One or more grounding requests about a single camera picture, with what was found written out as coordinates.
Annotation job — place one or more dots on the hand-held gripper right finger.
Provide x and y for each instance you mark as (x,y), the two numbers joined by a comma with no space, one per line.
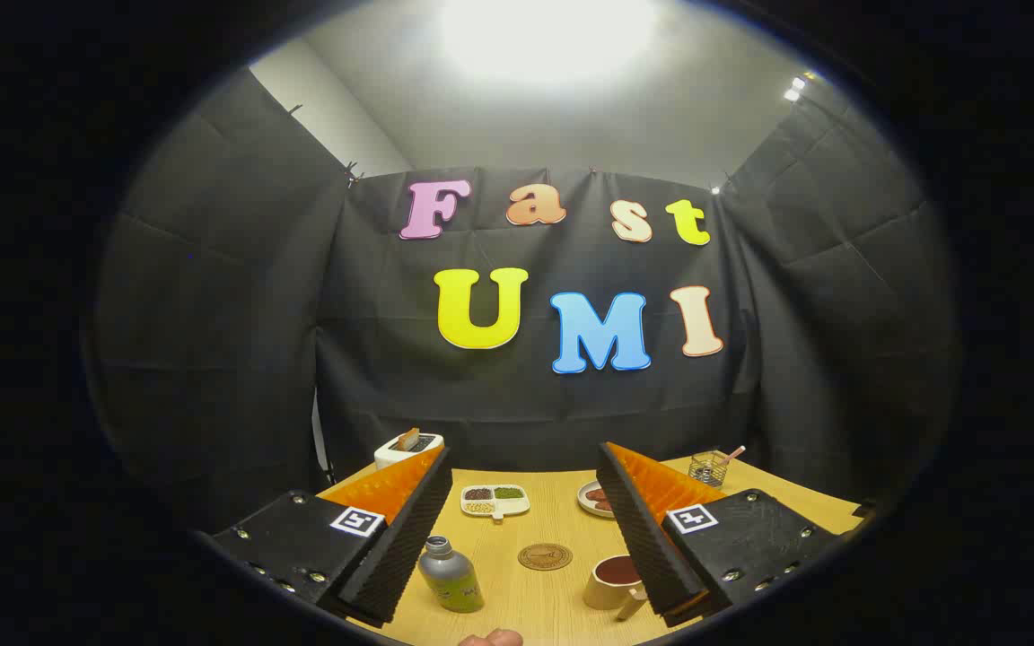
(638,538)

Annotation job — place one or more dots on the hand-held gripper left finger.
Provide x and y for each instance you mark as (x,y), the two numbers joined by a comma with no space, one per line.
(409,547)

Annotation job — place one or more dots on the silver bottle with green label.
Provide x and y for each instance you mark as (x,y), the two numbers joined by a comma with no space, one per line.
(450,579)

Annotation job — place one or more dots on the round brown coaster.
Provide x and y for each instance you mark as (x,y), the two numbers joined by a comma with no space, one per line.
(545,556)

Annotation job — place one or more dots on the brown meat piece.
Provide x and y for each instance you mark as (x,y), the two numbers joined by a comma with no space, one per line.
(600,499)

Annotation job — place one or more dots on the white round plate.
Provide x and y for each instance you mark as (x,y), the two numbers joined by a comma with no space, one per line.
(585,501)

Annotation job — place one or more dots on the white toaster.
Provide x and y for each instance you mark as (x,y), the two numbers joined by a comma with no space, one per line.
(391,456)

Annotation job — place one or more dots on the white divided dish with beans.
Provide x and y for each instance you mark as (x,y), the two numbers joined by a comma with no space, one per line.
(495,502)

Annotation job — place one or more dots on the toast slice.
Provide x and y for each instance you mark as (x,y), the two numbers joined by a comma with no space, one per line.
(407,440)

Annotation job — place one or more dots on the wooden table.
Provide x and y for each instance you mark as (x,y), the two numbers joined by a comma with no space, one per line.
(553,606)

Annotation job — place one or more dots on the pink striped straw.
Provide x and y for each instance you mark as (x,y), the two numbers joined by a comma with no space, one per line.
(732,455)

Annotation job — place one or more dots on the ceiling light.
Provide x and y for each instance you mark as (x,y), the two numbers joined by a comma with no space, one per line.
(548,36)

